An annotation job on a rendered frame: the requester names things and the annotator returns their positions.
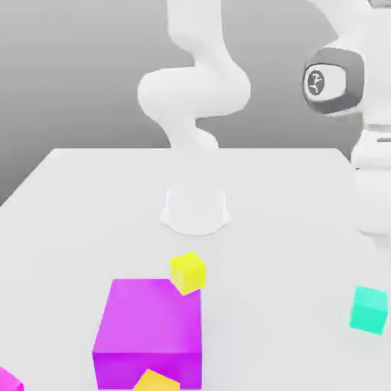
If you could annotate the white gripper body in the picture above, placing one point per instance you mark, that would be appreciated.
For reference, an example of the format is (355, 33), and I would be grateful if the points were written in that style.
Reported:
(375, 201)

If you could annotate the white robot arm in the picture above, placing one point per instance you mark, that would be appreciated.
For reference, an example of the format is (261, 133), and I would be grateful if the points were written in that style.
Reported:
(195, 88)

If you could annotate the small turquoise cube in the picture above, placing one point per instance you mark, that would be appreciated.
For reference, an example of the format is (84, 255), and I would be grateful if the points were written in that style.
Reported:
(368, 310)

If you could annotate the small yellow cube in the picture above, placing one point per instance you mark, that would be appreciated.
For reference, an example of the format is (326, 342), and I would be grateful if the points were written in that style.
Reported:
(188, 272)

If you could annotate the small orange cube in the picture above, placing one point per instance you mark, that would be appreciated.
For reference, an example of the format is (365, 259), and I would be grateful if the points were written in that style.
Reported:
(155, 381)

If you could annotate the small pink cube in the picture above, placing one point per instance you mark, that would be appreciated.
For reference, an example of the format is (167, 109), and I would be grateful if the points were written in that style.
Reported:
(9, 381)

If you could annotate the large magenta box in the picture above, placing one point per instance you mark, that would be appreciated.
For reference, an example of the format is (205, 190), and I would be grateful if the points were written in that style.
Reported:
(146, 323)

